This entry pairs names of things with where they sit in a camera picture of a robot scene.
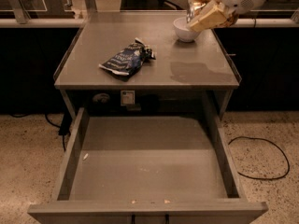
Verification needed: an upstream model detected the orange soda can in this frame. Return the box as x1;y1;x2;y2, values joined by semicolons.
185;1;241;29

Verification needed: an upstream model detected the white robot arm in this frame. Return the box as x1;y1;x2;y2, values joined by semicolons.
187;0;265;33

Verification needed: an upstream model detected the open grey top drawer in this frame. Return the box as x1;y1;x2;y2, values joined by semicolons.
28;109;267;224

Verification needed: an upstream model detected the white bowl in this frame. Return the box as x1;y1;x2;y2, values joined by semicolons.
173;17;199;42

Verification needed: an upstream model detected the blue chip bag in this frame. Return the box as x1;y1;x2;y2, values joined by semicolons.
99;38;155;77

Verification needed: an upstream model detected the grey metal cabinet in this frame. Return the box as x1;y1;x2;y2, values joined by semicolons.
53;10;243;120

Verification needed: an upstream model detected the white label sticker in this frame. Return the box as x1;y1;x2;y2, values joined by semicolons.
121;91;135;105

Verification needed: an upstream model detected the black floor cable right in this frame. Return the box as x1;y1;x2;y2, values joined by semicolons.
228;136;291;182

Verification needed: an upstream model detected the black floor cable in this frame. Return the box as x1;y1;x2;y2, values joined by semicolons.
228;136;291;182
8;111;73;152

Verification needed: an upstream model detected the black floor cable left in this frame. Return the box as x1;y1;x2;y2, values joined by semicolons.
8;111;73;152

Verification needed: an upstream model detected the white horizontal rail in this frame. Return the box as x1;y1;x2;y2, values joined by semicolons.
0;19;299;28

